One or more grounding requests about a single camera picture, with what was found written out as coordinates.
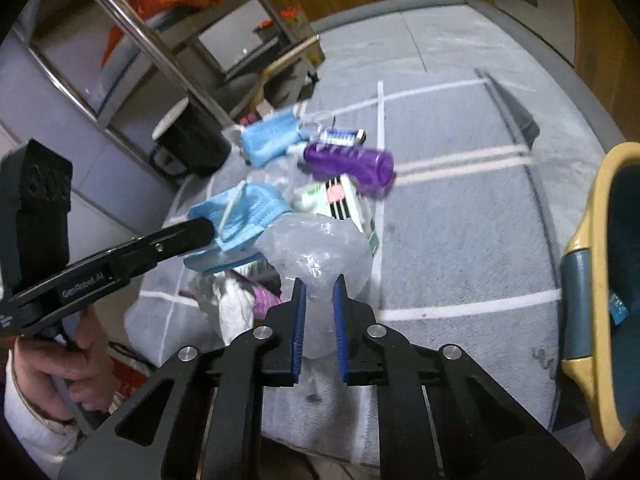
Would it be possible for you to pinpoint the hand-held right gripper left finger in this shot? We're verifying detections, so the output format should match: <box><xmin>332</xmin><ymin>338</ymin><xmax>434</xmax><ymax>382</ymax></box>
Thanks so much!
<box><xmin>57</xmin><ymin>277</ymin><xmax>307</xmax><ymax>480</ymax></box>

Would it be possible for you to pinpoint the clear plastic bag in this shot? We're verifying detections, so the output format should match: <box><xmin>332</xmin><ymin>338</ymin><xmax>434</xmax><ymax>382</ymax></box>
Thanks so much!
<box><xmin>255</xmin><ymin>212</ymin><xmax>374</xmax><ymax>361</ymax></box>

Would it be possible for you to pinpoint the teal bin with yellow rim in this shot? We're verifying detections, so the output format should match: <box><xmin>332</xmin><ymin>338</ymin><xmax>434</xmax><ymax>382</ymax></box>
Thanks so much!
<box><xmin>560</xmin><ymin>142</ymin><xmax>640</xmax><ymax>454</ymax></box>

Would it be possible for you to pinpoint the metal shelf rack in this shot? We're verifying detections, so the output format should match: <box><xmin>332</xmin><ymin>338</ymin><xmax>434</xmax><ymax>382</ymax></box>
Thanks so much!
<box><xmin>10</xmin><ymin>0</ymin><xmax>322</xmax><ymax>171</ymax></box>

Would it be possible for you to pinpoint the cardboard box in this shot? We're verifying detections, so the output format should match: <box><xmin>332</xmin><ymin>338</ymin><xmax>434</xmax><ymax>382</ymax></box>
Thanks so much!
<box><xmin>257</xmin><ymin>6</ymin><xmax>326</xmax><ymax>68</ymax></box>

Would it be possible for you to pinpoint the black mug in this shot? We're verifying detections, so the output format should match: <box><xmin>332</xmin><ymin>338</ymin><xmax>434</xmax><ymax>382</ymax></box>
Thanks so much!
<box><xmin>150</xmin><ymin>97</ymin><xmax>232</xmax><ymax>179</ymax></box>

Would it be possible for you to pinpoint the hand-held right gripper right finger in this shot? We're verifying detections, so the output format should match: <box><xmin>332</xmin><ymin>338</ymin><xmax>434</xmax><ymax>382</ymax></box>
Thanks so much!
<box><xmin>332</xmin><ymin>274</ymin><xmax>586</xmax><ymax>480</ymax></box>

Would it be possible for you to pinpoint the translucent white plastic bag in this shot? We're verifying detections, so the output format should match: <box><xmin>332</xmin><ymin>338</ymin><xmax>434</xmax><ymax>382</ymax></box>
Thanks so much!
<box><xmin>124</xmin><ymin>260</ymin><xmax>236</xmax><ymax>370</ymax></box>

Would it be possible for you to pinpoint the blue face mask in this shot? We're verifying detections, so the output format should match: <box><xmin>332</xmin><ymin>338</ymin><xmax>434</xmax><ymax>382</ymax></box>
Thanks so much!
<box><xmin>187</xmin><ymin>182</ymin><xmax>294</xmax><ymax>254</ymax></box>
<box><xmin>239</xmin><ymin>107</ymin><xmax>307</xmax><ymax>169</ymax></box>

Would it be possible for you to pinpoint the white green medicine box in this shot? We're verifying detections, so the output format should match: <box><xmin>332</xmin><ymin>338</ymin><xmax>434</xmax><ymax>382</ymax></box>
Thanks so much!
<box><xmin>292</xmin><ymin>172</ymin><xmax>382</xmax><ymax>257</ymax></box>

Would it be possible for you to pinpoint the white tissue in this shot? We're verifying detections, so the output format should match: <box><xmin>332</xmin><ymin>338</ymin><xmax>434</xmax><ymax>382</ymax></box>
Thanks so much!
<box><xmin>199</xmin><ymin>274</ymin><xmax>262</xmax><ymax>347</ymax></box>

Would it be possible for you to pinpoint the small blue white bottle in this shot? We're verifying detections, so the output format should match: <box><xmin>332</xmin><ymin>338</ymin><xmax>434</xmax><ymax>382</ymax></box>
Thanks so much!
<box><xmin>314</xmin><ymin>127</ymin><xmax>368</xmax><ymax>147</ymax></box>

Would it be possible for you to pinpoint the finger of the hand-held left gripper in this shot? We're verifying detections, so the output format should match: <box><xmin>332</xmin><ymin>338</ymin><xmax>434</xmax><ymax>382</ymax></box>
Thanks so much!
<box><xmin>107</xmin><ymin>216</ymin><xmax>219</xmax><ymax>282</ymax></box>

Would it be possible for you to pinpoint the purple plastic bottle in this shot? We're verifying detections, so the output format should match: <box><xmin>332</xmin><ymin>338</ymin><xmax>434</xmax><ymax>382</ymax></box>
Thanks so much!
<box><xmin>303</xmin><ymin>141</ymin><xmax>397</xmax><ymax>200</ymax></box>

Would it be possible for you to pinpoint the person's left forearm white sleeve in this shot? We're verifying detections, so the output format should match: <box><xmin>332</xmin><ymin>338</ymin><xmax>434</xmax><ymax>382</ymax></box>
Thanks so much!
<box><xmin>0</xmin><ymin>350</ymin><xmax>96</xmax><ymax>480</ymax></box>

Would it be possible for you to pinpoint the person's left hand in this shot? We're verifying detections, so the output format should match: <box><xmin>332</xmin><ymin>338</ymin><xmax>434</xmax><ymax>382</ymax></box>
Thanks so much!
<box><xmin>14</xmin><ymin>305</ymin><xmax>117</xmax><ymax>417</ymax></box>

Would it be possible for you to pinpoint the purple wrapper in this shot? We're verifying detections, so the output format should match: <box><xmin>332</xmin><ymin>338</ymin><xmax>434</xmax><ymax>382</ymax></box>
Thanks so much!
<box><xmin>249</xmin><ymin>280</ymin><xmax>284</xmax><ymax>322</ymax></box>

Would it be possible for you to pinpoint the grey striped tablecloth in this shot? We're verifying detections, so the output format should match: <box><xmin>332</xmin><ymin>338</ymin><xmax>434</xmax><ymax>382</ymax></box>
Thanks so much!
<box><xmin>125</xmin><ymin>5</ymin><xmax>610</xmax><ymax>467</ymax></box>

